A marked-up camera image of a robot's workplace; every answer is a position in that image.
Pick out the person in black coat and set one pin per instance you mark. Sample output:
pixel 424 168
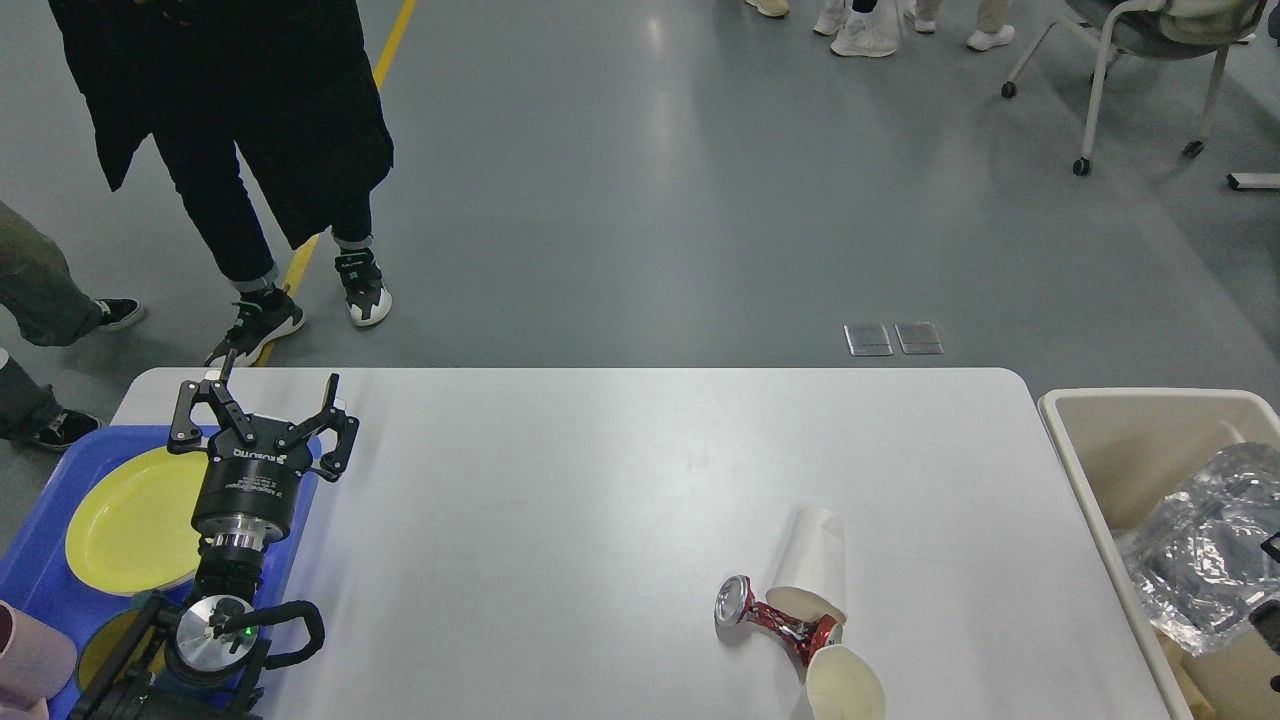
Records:
pixel 307 122

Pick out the floor metal plate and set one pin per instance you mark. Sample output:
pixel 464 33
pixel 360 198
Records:
pixel 868 340
pixel 919 338

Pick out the aluminium foil tray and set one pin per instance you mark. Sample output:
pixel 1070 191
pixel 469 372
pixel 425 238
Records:
pixel 1197 560

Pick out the pink mug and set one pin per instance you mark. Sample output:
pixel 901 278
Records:
pixel 37 661

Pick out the white rolling chair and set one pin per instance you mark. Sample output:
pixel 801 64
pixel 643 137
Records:
pixel 1156 30

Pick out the yellow plastic plate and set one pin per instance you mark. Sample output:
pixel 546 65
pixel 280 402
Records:
pixel 132 532

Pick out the brown paper bag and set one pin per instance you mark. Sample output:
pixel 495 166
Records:
pixel 1175 655

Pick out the metal bar on floor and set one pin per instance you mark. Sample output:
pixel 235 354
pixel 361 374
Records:
pixel 1250 181

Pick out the blue plastic tray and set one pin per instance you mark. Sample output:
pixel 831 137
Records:
pixel 36 577

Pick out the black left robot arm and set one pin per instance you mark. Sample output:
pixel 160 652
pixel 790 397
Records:
pixel 202 658

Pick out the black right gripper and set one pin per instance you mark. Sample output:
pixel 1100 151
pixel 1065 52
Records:
pixel 1265 618

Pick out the left floor metal plate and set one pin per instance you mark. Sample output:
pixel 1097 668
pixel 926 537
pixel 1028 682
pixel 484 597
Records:
pixel 868 340

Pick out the right floor metal plate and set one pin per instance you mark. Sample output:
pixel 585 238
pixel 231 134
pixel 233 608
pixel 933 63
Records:
pixel 919 338

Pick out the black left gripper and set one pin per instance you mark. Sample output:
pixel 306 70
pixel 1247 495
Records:
pixel 250 490

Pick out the red snack wrapper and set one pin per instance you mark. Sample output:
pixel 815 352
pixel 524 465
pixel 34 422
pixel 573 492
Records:
pixel 736 604

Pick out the white paper cup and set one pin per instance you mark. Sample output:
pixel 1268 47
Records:
pixel 810 578
pixel 841 685

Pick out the beige plastic bin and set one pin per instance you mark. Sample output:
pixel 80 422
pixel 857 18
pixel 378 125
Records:
pixel 1124 449

